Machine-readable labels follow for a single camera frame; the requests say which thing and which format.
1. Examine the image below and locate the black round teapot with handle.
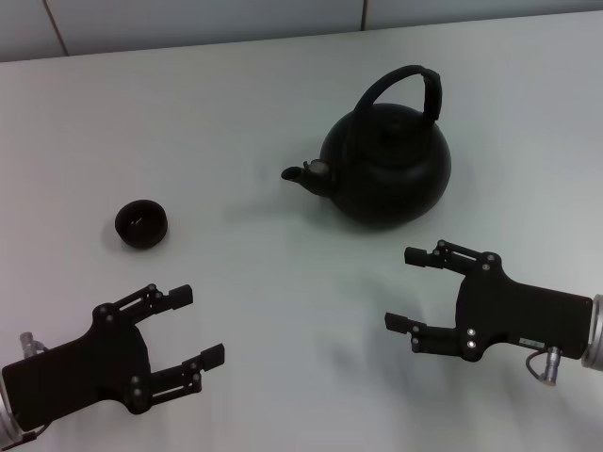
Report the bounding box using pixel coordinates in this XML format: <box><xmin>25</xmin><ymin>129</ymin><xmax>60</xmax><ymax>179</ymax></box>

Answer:
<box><xmin>281</xmin><ymin>65</ymin><xmax>452</xmax><ymax>233</ymax></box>

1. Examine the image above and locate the gripper cable connector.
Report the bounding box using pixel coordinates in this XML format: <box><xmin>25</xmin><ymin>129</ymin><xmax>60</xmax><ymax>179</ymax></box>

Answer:
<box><xmin>18</xmin><ymin>331</ymin><xmax>49</xmax><ymax>355</ymax></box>
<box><xmin>524</xmin><ymin>346</ymin><xmax>560</xmax><ymax>388</ymax></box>

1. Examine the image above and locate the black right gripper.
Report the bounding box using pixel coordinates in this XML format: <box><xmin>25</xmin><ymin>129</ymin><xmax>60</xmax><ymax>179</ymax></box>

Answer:
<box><xmin>383</xmin><ymin>239</ymin><xmax>594</xmax><ymax>364</ymax></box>

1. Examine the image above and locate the left gripper cable connector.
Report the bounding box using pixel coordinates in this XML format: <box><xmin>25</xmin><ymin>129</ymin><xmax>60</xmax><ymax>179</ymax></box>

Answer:
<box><xmin>18</xmin><ymin>331</ymin><xmax>49</xmax><ymax>355</ymax></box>

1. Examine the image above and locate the small black teacup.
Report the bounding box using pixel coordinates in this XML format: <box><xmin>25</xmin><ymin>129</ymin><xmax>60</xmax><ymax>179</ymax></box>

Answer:
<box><xmin>114</xmin><ymin>199</ymin><xmax>171</xmax><ymax>253</ymax></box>

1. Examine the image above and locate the right gripper cable connector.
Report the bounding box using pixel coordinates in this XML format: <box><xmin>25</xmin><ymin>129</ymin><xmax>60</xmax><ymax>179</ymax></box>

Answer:
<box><xmin>524</xmin><ymin>346</ymin><xmax>560</xmax><ymax>388</ymax></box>

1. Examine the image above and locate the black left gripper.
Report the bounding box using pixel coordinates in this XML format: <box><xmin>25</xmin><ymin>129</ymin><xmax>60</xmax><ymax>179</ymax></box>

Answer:
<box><xmin>1</xmin><ymin>282</ymin><xmax>226</xmax><ymax>432</ymax></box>

